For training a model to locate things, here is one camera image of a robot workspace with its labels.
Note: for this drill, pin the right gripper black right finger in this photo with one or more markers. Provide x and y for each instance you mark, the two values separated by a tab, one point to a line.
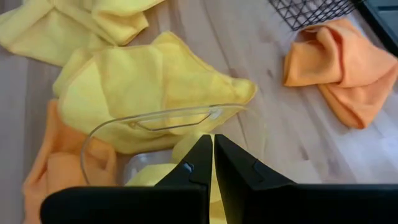
295	205

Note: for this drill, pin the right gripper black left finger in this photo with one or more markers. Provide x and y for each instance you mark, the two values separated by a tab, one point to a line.
140	205

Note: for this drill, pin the orange microfiber towel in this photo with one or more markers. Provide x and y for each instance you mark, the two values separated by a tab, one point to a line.
62	165
342	62

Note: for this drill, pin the yellow microfiber towel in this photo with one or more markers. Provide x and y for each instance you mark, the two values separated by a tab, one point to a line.
149	77
149	174

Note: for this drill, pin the clear plastic bin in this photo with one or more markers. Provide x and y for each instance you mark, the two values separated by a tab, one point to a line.
146	118

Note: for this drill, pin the yellow cloths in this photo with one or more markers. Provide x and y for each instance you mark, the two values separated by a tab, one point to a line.
46	34

